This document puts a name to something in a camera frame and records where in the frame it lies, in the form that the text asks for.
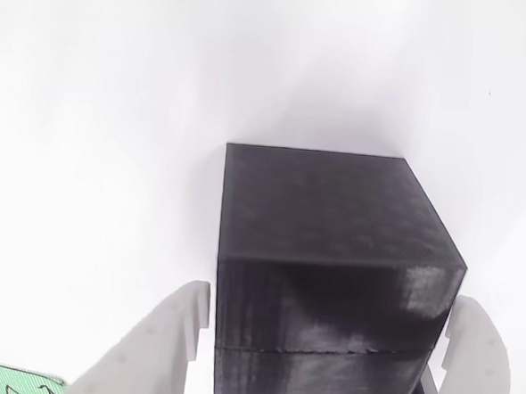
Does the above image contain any green paper sheet with arrows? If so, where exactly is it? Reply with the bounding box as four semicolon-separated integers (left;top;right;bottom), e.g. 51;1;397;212
0;356;73;394

